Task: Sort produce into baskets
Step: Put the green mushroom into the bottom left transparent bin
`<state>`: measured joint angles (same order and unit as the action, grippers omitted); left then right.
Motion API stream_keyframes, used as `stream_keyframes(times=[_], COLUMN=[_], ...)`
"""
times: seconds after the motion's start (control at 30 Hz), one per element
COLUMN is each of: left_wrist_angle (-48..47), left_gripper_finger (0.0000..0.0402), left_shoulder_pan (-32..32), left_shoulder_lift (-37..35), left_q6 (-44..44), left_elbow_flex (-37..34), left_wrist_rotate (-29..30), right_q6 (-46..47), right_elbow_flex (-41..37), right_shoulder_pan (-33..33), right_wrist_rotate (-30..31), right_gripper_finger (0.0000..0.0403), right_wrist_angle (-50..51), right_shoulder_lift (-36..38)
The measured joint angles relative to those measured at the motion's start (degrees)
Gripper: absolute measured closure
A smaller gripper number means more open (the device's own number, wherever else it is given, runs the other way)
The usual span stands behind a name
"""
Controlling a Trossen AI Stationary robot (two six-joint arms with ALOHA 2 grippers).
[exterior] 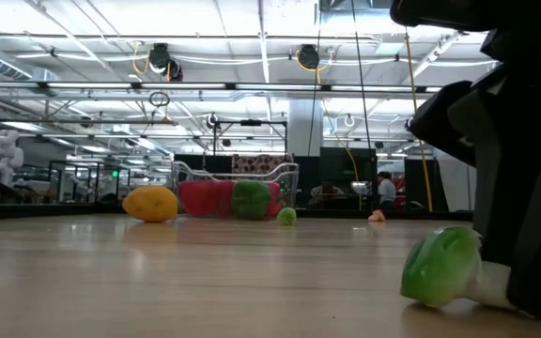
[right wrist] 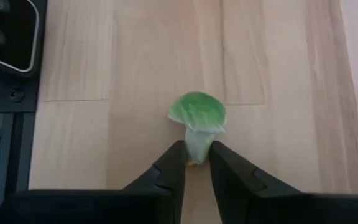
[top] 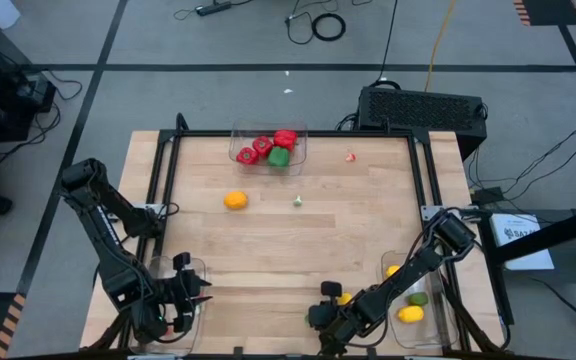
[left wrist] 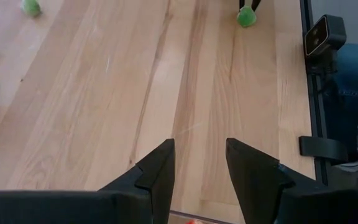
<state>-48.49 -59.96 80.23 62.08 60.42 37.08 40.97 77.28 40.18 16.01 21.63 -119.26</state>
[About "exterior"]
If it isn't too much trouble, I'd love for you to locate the orange toy lemon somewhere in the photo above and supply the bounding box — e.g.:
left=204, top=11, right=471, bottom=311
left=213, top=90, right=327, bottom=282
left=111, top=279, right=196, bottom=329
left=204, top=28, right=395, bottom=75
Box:
left=121, top=185, right=179, bottom=223

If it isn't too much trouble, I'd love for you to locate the long ceiling light bar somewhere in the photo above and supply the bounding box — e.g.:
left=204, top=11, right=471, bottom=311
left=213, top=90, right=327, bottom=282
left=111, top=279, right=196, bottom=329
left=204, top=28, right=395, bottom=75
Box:
left=0, top=80, right=443, bottom=95

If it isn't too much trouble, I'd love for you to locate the large red toy bell pepper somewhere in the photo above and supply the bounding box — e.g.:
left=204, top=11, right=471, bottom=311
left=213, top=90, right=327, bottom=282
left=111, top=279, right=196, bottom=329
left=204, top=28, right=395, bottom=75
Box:
left=268, top=181, right=286, bottom=219

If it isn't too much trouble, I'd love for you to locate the small red toy bell pepper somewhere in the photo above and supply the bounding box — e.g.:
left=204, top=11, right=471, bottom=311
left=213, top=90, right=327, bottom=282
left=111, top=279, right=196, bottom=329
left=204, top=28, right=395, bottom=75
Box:
left=178, top=180, right=215, bottom=219

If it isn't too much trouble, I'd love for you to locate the black partition panel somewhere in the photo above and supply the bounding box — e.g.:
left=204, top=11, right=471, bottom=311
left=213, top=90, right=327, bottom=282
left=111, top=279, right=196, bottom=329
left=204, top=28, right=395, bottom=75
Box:
left=319, top=146, right=378, bottom=210
left=404, top=158, right=437, bottom=212

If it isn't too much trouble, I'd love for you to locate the clear plastic bin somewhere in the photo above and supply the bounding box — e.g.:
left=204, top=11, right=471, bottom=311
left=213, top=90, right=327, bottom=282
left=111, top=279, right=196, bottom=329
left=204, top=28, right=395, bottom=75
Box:
left=170, top=160, right=301, bottom=220

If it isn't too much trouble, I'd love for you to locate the black ceiling cable reel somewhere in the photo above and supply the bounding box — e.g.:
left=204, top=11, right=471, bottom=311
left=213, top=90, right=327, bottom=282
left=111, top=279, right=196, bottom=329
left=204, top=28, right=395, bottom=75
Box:
left=147, top=41, right=185, bottom=83
left=296, top=43, right=321, bottom=70

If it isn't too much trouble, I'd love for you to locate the white curtain panel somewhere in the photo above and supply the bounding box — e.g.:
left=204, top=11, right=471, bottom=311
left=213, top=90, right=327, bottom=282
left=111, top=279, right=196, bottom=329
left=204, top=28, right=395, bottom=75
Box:
left=436, top=149, right=479, bottom=212

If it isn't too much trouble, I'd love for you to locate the long black cable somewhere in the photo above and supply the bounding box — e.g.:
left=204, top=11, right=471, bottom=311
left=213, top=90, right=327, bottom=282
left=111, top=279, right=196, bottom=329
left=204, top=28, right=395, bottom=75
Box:
left=350, top=0, right=375, bottom=210

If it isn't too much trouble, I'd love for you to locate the black overhead gantry frame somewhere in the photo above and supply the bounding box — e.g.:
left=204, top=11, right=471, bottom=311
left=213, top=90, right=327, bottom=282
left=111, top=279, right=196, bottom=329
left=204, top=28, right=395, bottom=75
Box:
left=211, top=119, right=289, bottom=158

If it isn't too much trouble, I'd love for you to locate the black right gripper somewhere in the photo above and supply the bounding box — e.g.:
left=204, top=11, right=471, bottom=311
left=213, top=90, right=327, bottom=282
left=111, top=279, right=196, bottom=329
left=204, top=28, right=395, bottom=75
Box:
left=406, top=30, right=541, bottom=269

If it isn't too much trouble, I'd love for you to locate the yellow cable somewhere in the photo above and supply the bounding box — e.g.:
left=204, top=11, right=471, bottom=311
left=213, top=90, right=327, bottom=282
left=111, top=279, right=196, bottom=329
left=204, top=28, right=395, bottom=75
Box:
left=402, top=25, right=435, bottom=213

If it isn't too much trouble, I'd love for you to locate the dark floral patterned cloth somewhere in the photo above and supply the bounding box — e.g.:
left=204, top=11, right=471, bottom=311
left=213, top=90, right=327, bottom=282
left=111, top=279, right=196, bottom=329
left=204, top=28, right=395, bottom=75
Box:
left=231, top=154, right=287, bottom=176

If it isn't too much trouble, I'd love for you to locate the person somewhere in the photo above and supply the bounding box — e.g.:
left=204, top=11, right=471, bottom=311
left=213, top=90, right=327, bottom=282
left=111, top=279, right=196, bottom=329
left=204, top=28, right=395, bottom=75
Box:
left=376, top=170, right=398, bottom=213

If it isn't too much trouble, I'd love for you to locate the green toy bell pepper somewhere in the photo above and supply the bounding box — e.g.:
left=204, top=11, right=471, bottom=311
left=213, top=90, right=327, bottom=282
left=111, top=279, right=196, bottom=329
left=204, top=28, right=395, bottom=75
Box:
left=230, top=179, right=272, bottom=221

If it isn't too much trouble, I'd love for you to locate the white square pillar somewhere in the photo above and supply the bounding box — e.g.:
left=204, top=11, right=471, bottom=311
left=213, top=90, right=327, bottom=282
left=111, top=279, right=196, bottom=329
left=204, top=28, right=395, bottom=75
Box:
left=287, top=97, right=325, bottom=158

